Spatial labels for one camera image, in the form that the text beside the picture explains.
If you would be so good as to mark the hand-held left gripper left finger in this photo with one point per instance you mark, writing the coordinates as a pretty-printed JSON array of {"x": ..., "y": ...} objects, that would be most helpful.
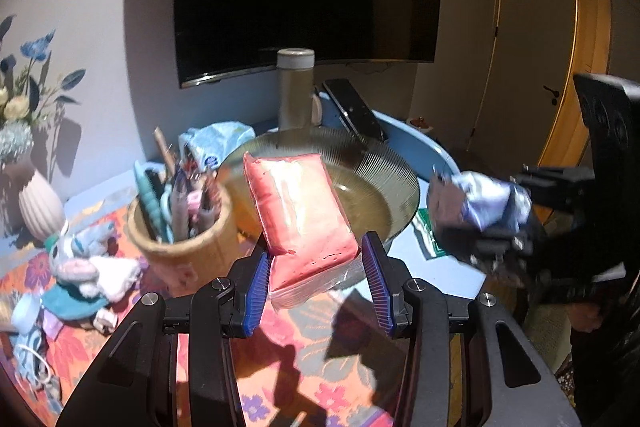
[{"x": 257, "y": 297}]

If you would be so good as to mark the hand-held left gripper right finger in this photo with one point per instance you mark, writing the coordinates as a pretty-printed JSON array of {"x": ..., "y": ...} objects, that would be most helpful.
[{"x": 377, "y": 287}]

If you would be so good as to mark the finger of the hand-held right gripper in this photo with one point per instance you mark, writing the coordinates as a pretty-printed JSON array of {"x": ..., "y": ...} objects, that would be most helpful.
[
  {"x": 555, "y": 184},
  {"x": 520, "y": 252}
]

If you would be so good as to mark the white and purple packet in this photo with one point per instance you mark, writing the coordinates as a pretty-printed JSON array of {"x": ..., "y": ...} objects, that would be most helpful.
[{"x": 480, "y": 202}]

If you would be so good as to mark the pink tissue pack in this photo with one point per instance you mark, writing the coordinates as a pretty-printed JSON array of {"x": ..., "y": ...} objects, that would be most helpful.
[{"x": 295, "y": 207}]

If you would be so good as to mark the ribbed glass bowl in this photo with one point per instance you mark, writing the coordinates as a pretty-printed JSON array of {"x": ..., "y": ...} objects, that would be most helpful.
[{"x": 370, "y": 177}]

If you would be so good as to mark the grey plush bunny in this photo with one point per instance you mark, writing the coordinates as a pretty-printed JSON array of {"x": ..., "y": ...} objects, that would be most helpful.
[{"x": 95, "y": 267}]

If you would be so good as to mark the green and white card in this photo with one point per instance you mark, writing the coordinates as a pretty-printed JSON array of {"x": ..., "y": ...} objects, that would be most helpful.
[{"x": 430, "y": 237}]

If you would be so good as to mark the cork pen holder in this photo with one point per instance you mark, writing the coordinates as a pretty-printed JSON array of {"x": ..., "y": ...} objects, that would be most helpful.
[{"x": 170, "y": 257}]

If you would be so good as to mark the white door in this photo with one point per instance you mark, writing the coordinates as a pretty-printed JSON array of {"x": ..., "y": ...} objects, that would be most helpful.
[{"x": 525, "y": 57}]

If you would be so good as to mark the floral orange tablecloth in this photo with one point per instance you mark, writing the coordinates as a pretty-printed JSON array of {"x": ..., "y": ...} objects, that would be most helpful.
[{"x": 310, "y": 387}]

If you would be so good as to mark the bunch of pens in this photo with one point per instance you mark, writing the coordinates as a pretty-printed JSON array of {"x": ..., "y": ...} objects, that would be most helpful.
[{"x": 185, "y": 202}]

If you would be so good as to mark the small red item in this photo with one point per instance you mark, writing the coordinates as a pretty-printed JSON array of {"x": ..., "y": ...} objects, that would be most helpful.
[{"x": 421, "y": 123}]

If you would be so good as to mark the light blue tissue packet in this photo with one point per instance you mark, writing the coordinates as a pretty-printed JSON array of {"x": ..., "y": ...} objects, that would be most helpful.
[{"x": 215, "y": 142}]

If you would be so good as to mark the black flat device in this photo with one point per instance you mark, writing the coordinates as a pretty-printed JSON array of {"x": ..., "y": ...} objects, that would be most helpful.
[{"x": 357, "y": 109}]

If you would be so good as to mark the grey thermos bottle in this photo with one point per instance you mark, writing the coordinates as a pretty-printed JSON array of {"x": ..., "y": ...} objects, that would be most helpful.
[{"x": 295, "y": 92}]

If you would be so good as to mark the white ribbed vase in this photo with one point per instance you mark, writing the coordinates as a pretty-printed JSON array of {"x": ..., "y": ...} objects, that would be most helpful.
[{"x": 40, "y": 207}]

